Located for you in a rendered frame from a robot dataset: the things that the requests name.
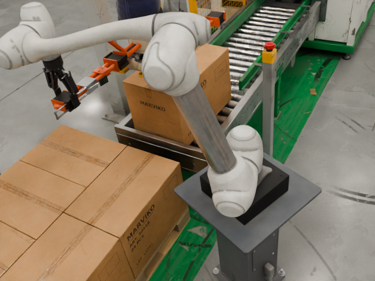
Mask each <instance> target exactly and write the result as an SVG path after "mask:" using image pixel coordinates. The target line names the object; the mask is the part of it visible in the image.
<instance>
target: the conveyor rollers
mask: <svg viewBox="0 0 375 281"><path fill-rule="evenodd" d="M296 10H297V9H294V8H283V7H272V6H261V5H260V6H259V7H258V8H257V9H256V10H255V11H254V12H253V13H252V14H251V15H250V16H249V17H248V18H247V19H246V20H245V21H244V22H243V23H242V24H241V25H240V26H239V27H238V28H237V29H236V30H235V31H234V33H233V34H232V35H231V36H230V37H229V38H228V39H227V40H226V41H225V42H224V43H223V44H222V45H221V47H227V48H229V67H230V78H231V79H230V87H231V97H232V98H231V100H233V101H229V102H228V103H227V104H226V105H225V107H227V108H232V109H234V108H235V106H236V105H237V104H238V102H239V101H240V100H241V99H242V98H243V95H245V93H246V92H247V91H248V89H249V88H250V87H251V86H252V84H253V83H254V82H255V80H256V79H257V78H258V77H259V75H260V74H261V72H262V71H263V66H261V68H260V69H259V70H258V71H257V73H256V74H255V76H254V77H253V78H252V79H251V81H250V82H249V83H248V84H247V86H246V87H245V88H246V89H245V88H244V89H243V91H241V90H239V87H237V86H239V82H238V80H239V79H240V78H241V77H242V76H243V74H244V73H245V72H246V71H247V70H248V68H249V67H250V66H251V65H252V64H253V62H254V61H255V60H256V58H257V57H258V56H259V55H260V54H261V52H262V51H263V50H264V49H265V48H264V47H263V45H264V44H265V43H266V42H271V40H272V39H273V38H274V37H275V35H276V34H277V33H278V31H279V30H280V29H281V28H282V27H283V25H284V24H285V23H286V22H287V21H288V19H289V18H290V17H291V16H292V15H293V13H294V12H295V11H296ZM308 11H309V10H305V12H304V13H303V14H302V15H301V16H300V18H299V19H298V20H297V21H296V23H295V24H294V25H293V27H292V28H291V29H290V30H289V32H291V34H292V32H293V31H294V29H295V28H296V27H297V25H298V24H299V23H300V22H301V20H302V19H303V18H304V17H305V15H306V14H307V13H308ZM288 37H289V34H288V33H287V35H286V36H285V37H284V38H283V40H282V41H281V42H280V43H279V44H278V46H277V47H276V49H277V52H278V50H279V49H280V48H281V46H282V45H283V44H284V43H285V41H286V40H287V39H288ZM231 85H233V86H231ZM233 93H236V94H233ZM238 94H240V95H238ZM234 101H238V102H234ZM227 108H223V109H222V110H221V111H220V112H219V114H221V115H226V116H228V115H229V114H230V113H231V112H232V110H231V109H227ZM216 118H217V120H218V122H219V123H222V124H223V122H224V121H225V120H226V118H227V117H224V116H220V115H216ZM190 145H193V146H196V147H199V145H198V144H197V142H196V140H195V139H194V140H193V141H192V143H191V144H190Z"/></svg>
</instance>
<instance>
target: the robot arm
mask: <svg viewBox="0 0 375 281"><path fill-rule="evenodd" d="M20 18H21V22H20V24H19V25H18V27H16V28H14V29H12V30H10V31H9V32H7V33H6V34H5V35H4V36H2V37H1V38H0V67H2V68H4V69H7V70H13V69H17V68H20V67H21V66H26V65H29V64H33V63H36V62H39V61H40V60H41V61H42V62H43V65H44V68H43V71H44V73H45V76H46V80H47V84H48V87H49V88H52V90H53V91H54V93H55V95H56V96H57V95H59V94H60V93H61V89H60V87H59V86H58V79H59V80H60V81H61V82H62V83H63V84H64V86H65V87H66V88H67V90H68V92H69V93H70V94H69V96H70V99H71V102H72V104H73V107H74V109H76V108H77V107H78V106H79V105H80V104H79V101H78V97H77V95H76V93H78V92H79V90H78V88H77V86H76V84H75V82H74V80H73V78H72V76H71V72H70V71H65V69H64V68H63V63H64V62H63V59H62V57H61V54H64V53H67V52H71V51H75V50H79V49H83V48H86V47H90V46H94V45H98V44H101V43H105V42H109V41H114V40H121V39H133V40H139V41H145V42H149V44H148V46H147V48H146V51H145V53H144V55H143V59H142V74H143V78H144V80H145V82H146V83H147V84H148V85H149V86H150V87H151V88H153V89H155V90H158V91H163V92H164V93H165V94H167V95H169V96H172V98H173V100H174V102H175V104H176V105H177V107H178V109H179V111H180V113H181V115H182V116H183V118H184V120H185V121H186V123H187V126H188V127H189V129H190V131H191V132H192V134H193V136H194V138H195V140H196V142H197V144H198V145H199V147H200V149H201V151H202V153H203V155H204V156H205V158H206V160H207V161H208V163H209V168H208V179H209V182H210V186H211V192H212V194H213V197H212V199H213V202H214V205H215V207H216V209H217V210H218V211H219V212H220V213H221V214H222V215H224V216H227V217H238V216H240V215H242V214H244V213H245V212H246V211H247V210H248V209H249V208H250V206H251V204H252V202H253V200H254V196H255V193H256V188H257V186H258V185H259V184H260V183H261V182H262V181H263V180H264V179H265V178H266V177H267V176H268V175H270V174H271V173H272V168H270V167H267V166H264V165H263V164H262V163H263V157H264V154H263V143H262V139H261V137H260V135H259V134H258V132H257V131H256V130H255V129H254V128H252V127H250V126H247V125H239V126H237V127H235V128H233V129H231V130H230V132H229V133H228V135H227V137H225V135H224V132H223V130H222V128H221V126H220V124H219V122H218V120H217V118H216V116H215V114H214V112H213V110H212V108H211V106H210V104H209V102H208V99H207V97H206V95H205V93H204V91H203V89H202V87H201V85H200V83H199V76H200V74H199V69H198V64H197V60H196V53H195V50H196V48H197V47H198V46H202V45H204V44H205V43H207V42H208V41H209V39H210V37H211V28H210V21H209V20H208V19H207V18H206V17H203V16H201V15H199V14H195V13H190V12H166V13H158V14H152V15H149V16H144V17H139V18H132V19H127V20H121V21H115V22H110V23H106V24H103V25H100V26H96V27H92V28H89V29H86V30H82V31H79V32H76V33H72V34H69V35H66V36H62V37H58V38H57V37H56V30H55V26H54V23H53V21H52V18H51V16H50V14H49V12H48V11H47V9H46V8H45V6H44V5H43V4H42V3H38V2H30V3H28V4H25V5H23V6H22V7H21V11H20ZM62 77H64V78H62Z"/></svg>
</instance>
